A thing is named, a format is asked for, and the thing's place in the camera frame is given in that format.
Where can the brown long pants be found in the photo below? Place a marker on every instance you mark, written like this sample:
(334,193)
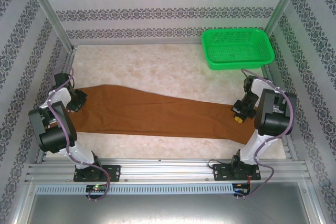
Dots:
(157,113)

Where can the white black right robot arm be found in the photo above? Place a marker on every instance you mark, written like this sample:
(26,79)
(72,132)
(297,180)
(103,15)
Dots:
(252,145)

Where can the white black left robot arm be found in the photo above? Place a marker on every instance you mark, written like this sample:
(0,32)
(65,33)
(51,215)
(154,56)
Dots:
(81,155)

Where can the green plastic mesh basket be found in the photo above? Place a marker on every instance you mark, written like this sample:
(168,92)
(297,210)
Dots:
(236,51)

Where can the small lit controller board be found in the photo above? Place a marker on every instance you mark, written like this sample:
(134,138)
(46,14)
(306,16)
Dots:
(241,187)
(96,187)

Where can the grey sheet metal panel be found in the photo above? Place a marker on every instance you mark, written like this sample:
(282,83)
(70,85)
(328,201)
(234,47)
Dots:
(168,208)

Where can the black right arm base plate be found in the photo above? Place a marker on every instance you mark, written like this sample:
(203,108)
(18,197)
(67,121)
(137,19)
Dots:
(220,172)

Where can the thin aluminium table edge rail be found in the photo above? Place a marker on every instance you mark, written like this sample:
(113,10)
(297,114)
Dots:
(131,42)

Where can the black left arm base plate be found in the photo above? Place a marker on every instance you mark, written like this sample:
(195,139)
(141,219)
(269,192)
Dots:
(114,171)

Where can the long aluminium mounting rail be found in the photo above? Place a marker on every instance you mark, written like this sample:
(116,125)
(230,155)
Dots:
(168,170)

